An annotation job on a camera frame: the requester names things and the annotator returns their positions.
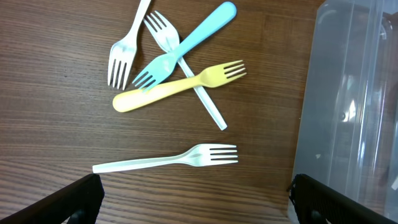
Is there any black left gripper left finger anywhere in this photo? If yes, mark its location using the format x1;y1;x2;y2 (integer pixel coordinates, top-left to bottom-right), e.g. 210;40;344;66
1;174;104;224

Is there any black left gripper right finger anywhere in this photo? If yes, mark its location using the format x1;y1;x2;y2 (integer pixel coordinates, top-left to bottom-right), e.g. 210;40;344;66
287;174;397;224

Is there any white fork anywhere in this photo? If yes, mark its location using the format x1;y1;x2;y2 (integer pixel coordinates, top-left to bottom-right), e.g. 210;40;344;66
144;11;228;130
92;144;238;174
108;0;151;90

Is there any light blue plastic fork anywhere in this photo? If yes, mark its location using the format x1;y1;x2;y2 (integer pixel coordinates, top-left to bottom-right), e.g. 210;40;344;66
132;1;237;91

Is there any left clear plastic container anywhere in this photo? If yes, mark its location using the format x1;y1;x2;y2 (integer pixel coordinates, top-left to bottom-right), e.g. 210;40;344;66
293;0;397;221

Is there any yellow plastic fork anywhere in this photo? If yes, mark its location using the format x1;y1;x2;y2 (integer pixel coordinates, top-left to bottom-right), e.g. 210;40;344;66
113;60;247;113

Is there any white fork under blue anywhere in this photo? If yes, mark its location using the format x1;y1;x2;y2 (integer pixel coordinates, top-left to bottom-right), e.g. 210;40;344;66
144;11;228;130

